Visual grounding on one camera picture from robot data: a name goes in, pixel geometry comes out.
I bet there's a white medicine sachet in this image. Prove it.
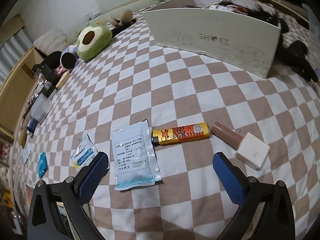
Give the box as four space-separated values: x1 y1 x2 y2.
111 120 162 191

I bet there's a pink lip gloss tube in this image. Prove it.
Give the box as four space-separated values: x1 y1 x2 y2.
211 122 270 170

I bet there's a yellow orange lighter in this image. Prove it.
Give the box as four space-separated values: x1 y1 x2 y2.
151 122 210 146

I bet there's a green avocado plush toy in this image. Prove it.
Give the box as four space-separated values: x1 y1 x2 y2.
76 24 112 61

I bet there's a white fluffy pillow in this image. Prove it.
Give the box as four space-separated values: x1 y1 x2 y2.
33 28 68 56

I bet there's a white blue torn sachet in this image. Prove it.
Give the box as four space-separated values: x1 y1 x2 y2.
71 134 98 173

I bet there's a black hair dryer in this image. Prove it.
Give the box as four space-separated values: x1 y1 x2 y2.
276 40 319 83

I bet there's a translucent plastic container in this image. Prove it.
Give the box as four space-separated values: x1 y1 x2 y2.
31 93 52 124

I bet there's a blue wet wipe packet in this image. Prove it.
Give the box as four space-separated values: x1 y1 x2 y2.
37 152 48 179

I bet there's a white shoes storage box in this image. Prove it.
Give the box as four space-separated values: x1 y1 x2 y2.
143 0 281 78

